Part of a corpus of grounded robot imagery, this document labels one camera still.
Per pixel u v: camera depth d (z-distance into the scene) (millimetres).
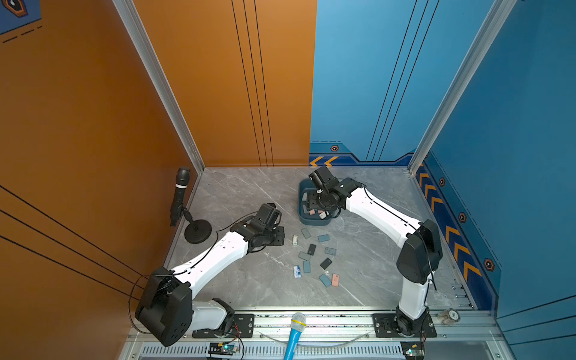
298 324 705
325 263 870
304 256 892
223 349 706
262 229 641
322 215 985
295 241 922
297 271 846
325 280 828
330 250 901
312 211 996
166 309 398
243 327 737
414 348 710
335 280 827
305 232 963
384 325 728
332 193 610
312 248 914
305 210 1023
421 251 502
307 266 868
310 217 987
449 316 698
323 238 947
